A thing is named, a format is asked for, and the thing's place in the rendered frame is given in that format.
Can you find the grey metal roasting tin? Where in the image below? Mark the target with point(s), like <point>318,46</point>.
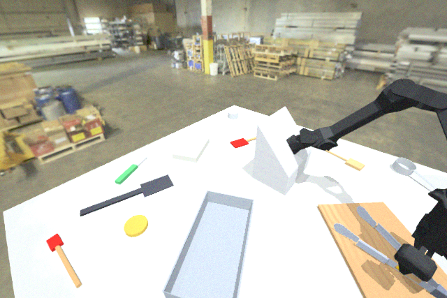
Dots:
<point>211,260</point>

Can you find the yellow flat disc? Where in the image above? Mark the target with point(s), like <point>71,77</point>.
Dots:
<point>135,226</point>

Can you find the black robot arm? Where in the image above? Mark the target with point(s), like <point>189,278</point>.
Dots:
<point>398,96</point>

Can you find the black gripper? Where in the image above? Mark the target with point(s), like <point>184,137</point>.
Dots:
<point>412,259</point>

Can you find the grey saucepan with long handle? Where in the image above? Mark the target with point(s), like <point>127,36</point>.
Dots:
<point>406,167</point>

